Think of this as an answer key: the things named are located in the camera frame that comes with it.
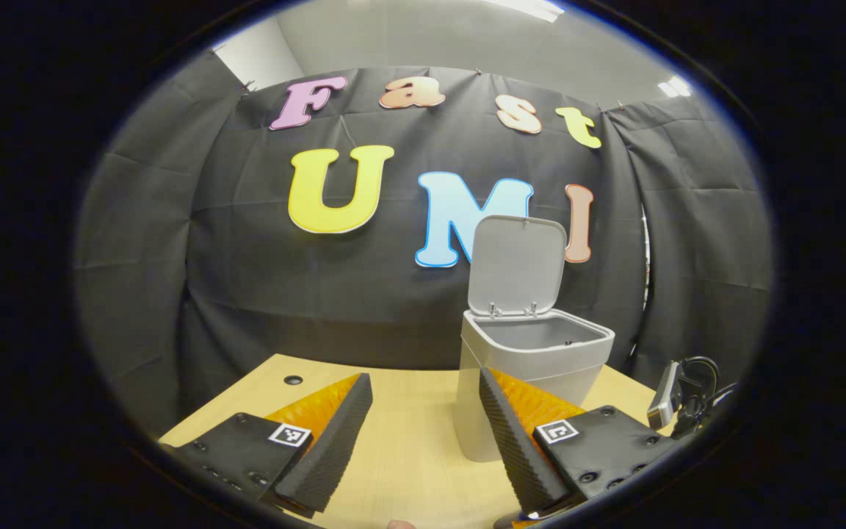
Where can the wooden desktop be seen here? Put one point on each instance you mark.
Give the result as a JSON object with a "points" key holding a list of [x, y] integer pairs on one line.
{"points": [[408, 441]]}

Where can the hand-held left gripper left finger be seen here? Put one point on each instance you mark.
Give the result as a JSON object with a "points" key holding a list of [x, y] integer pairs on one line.
{"points": [[335, 448]]}

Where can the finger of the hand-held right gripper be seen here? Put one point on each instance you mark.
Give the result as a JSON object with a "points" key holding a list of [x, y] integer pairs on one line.
{"points": [[517, 522]]}

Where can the small ceiling light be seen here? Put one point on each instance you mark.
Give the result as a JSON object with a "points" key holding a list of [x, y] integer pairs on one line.
{"points": [[675, 87]]}

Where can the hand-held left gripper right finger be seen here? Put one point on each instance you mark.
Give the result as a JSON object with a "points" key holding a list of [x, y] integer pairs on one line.
{"points": [[515, 448]]}

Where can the large ceiling light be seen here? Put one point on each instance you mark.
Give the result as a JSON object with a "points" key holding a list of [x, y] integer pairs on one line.
{"points": [[529, 7]]}

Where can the black backdrop cloth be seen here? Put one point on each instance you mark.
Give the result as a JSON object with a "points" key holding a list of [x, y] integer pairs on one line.
{"points": [[247, 279]]}

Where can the white desktop garbage bin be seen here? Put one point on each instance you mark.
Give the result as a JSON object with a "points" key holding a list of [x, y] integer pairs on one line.
{"points": [[518, 272]]}

